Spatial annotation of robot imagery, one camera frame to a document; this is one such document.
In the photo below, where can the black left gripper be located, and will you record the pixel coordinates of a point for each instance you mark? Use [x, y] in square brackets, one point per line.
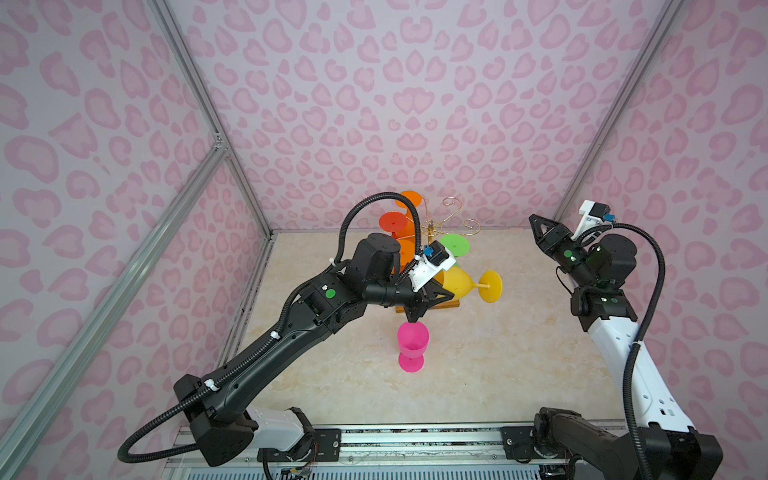
[425, 296]

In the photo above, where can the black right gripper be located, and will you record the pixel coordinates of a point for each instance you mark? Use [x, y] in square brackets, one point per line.
[553, 241]

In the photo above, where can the pink wine glass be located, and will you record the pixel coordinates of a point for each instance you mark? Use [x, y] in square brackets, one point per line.
[413, 340]

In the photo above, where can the green wine glass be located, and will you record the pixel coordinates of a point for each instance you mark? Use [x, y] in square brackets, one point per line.
[458, 245]

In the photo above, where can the yellow wine glass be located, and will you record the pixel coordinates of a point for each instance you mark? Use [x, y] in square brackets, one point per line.
[459, 283]

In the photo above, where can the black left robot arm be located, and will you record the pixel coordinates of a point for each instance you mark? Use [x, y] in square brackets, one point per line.
[223, 426]

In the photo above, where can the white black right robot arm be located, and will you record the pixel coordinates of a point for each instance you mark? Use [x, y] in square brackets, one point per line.
[661, 441]

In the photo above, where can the orange front wine glass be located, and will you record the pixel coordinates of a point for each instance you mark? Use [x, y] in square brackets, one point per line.
[405, 253]

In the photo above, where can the red wine glass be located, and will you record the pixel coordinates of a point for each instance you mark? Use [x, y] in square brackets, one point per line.
[393, 223]

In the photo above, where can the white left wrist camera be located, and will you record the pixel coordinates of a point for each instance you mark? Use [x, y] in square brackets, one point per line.
[435, 258]

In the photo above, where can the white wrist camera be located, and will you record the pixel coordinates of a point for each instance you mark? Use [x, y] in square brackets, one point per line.
[435, 258]
[592, 215]

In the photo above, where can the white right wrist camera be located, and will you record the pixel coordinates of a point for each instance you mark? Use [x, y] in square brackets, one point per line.
[592, 215]

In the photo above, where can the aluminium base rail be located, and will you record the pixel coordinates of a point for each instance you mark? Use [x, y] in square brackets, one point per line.
[490, 450]

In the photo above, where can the aluminium frame profile right corner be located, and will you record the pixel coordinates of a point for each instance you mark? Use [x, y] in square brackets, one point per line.
[649, 51]

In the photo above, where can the aluminium frame profile corner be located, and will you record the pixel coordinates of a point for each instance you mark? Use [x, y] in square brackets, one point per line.
[649, 51]
[181, 52]

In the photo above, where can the aluminium frame profile left corner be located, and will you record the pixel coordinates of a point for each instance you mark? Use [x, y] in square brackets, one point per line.
[181, 52]

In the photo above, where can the aluminium diagonal frame bar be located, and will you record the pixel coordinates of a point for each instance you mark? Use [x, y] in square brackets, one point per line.
[40, 412]

